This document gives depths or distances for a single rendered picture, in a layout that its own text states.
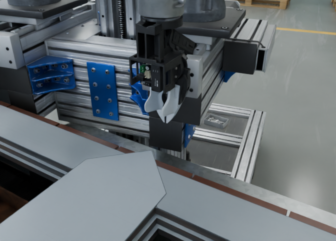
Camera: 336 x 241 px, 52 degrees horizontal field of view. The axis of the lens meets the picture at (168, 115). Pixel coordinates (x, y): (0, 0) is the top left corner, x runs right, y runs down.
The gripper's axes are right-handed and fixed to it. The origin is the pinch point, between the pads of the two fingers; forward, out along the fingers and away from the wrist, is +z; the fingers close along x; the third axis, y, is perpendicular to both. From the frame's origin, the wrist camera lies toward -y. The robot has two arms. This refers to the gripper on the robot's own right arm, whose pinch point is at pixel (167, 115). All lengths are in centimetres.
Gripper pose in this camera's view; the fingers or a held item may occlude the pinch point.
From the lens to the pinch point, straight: 68.5
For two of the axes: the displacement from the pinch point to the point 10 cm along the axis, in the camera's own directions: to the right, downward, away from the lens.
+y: -5.0, 4.3, -7.5
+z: 0.0, 8.7, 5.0
